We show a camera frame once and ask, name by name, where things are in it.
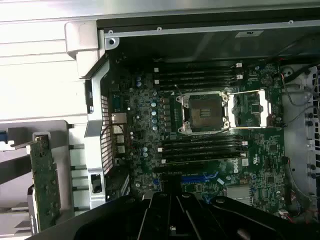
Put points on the silver ethernet port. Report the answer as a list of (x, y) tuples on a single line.
[(118, 118)]

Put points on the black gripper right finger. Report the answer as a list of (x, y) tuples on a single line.
[(225, 220)]

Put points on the blue disk caddy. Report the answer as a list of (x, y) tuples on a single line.
[(2, 137)]

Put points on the silver drive cage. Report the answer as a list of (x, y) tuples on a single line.
[(295, 155)]

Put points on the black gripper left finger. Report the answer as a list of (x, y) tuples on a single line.
[(112, 220)]

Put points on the green motherboard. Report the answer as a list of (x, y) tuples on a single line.
[(265, 155)]

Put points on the blue expansion slot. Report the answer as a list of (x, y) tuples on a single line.
[(195, 179)]

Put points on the CPU socket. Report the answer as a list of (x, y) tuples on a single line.
[(203, 112)]

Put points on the silver chipset heat sink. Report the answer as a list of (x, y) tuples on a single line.
[(237, 193)]

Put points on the black RAM slot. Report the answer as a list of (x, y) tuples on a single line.
[(197, 68), (197, 79), (200, 146), (197, 85), (197, 73), (200, 151), (200, 140), (243, 155)]

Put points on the black and silver PC case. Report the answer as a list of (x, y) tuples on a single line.
[(95, 150)]

